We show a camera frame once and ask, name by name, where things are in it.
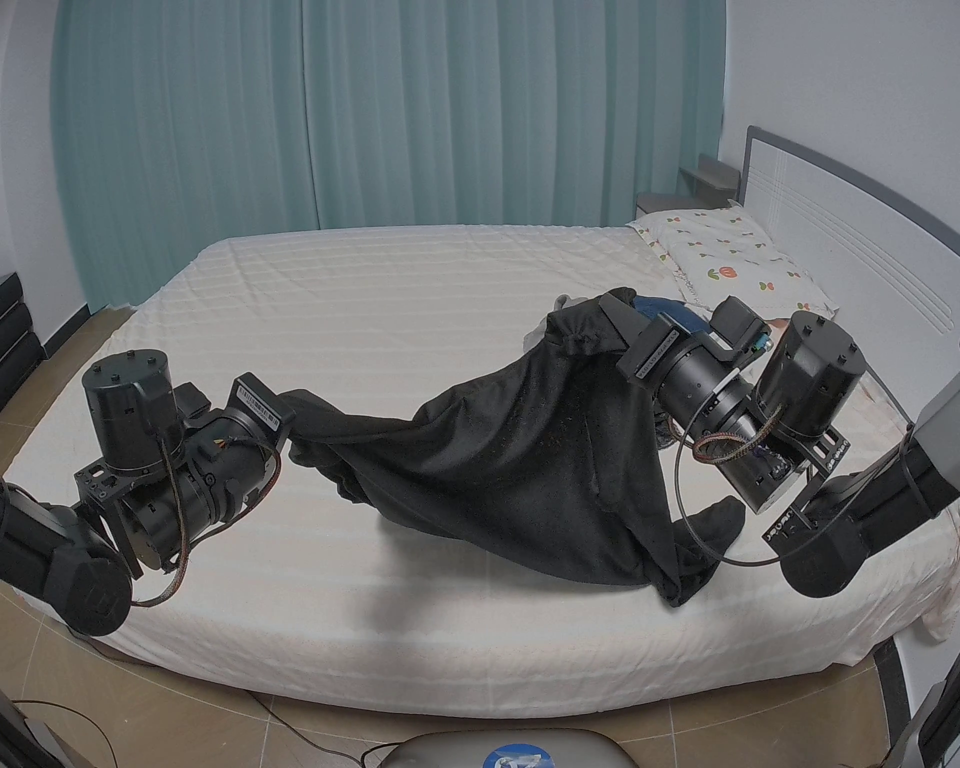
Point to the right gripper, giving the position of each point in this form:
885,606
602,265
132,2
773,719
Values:
697,390

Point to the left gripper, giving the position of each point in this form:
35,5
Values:
240,465

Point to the black T-shirt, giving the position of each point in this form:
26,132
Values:
525,465

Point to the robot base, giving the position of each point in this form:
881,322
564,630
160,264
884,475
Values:
450,754

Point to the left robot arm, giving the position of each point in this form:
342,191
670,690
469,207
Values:
127,405

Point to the pile of clothes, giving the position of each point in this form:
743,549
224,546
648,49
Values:
667,307

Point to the bed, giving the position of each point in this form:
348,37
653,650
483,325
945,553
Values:
375,300

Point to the white printed pillow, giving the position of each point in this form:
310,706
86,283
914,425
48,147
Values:
735,255

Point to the grey bedside table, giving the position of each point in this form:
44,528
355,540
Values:
675,202

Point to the black chest of drawers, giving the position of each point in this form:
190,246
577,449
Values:
15,337

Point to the blue-green curtain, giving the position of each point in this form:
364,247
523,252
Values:
450,112

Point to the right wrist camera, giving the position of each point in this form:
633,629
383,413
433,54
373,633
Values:
739,322

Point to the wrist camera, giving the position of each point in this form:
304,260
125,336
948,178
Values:
193,399
739,322

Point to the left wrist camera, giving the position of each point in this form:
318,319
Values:
193,399

